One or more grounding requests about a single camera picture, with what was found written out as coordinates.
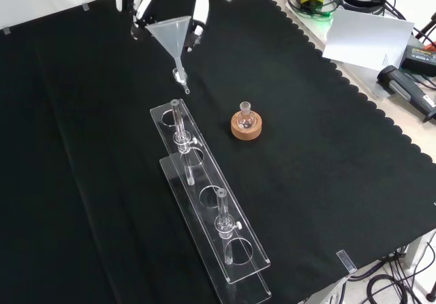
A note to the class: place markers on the translucent plastic funnel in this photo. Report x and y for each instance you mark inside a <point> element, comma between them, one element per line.
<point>170,34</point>

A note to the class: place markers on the clear acrylic funnel stand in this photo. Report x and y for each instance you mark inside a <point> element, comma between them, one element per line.
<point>223,224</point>

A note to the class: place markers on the grey cloth clip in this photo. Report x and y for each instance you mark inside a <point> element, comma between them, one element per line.
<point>346,261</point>
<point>86,7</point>
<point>6,31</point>

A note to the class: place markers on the small round-bottom glass flask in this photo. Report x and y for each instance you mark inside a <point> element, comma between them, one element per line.
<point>246,120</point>

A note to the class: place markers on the white paper sheet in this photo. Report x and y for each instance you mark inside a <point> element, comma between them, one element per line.
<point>368,34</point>

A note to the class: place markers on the black handheld device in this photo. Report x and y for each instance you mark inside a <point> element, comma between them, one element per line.
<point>398,79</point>

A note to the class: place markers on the black bench cloth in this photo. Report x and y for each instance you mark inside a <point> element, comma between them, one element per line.
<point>323,181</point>

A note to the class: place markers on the black power adapter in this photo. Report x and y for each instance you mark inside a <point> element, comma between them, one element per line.
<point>420,57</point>

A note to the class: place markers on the black tripod leg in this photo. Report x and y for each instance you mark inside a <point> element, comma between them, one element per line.
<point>427,31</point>

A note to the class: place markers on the grey table leg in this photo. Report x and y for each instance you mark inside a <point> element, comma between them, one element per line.
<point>417,253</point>

